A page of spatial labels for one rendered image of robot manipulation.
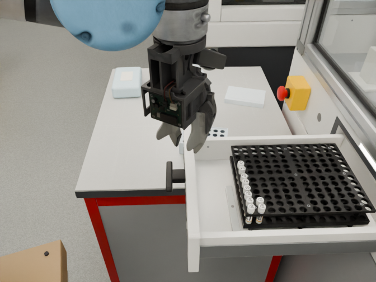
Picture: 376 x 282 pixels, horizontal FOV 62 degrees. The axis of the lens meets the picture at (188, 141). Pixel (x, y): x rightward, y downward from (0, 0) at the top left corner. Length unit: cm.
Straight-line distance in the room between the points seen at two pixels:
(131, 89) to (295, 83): 51
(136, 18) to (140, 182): 60
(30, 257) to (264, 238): 42
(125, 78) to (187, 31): 73
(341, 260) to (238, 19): 90
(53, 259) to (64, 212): 115
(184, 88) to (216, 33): 88
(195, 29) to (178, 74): 6
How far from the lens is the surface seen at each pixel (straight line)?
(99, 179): 81
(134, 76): 112
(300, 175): 64
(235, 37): 132
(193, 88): 44
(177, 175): 58
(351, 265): 77
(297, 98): 89
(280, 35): 136
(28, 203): 191
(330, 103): 80
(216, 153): 71
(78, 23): 22
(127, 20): 23
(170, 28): 40
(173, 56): 40
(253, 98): 106
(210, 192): 66
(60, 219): 177
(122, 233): 94
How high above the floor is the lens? 133
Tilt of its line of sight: 40 degrees down
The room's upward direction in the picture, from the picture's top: straight up
